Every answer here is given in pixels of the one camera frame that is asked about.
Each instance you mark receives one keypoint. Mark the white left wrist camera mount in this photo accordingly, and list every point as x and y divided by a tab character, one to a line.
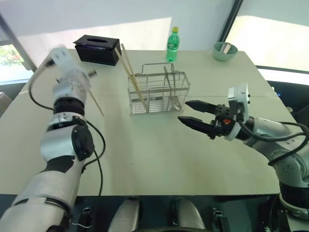
60	56

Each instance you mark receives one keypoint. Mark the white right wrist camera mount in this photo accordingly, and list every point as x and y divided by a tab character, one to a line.
240	96

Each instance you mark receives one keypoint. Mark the pale green bowl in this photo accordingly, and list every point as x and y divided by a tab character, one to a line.
224	55

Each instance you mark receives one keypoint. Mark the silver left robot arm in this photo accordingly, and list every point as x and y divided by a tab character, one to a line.
55	145

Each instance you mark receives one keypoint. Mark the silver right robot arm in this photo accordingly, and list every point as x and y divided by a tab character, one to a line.
270	130

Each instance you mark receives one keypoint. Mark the dark window frame post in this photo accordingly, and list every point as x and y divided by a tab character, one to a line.
230	19
17	41

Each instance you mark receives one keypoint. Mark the green plastic bottle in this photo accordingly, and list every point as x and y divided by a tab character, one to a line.
172	47

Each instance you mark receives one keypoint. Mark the metal cutlery piece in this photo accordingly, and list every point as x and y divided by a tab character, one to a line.
173	79

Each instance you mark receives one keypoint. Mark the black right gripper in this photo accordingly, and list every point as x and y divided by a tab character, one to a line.
223	118

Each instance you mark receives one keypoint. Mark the wooden chopstick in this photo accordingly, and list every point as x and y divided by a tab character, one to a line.
96	102
128	60
125	67

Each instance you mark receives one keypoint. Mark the grey item in bowl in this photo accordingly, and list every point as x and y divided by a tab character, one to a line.
226	47

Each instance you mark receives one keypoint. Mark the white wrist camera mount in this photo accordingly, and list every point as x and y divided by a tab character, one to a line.
240	96
60	56

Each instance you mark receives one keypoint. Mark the black tissue box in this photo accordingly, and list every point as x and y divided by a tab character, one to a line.
96	49

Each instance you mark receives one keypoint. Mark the grey rounded robot shape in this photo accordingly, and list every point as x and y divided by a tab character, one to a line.
126	215
187	215

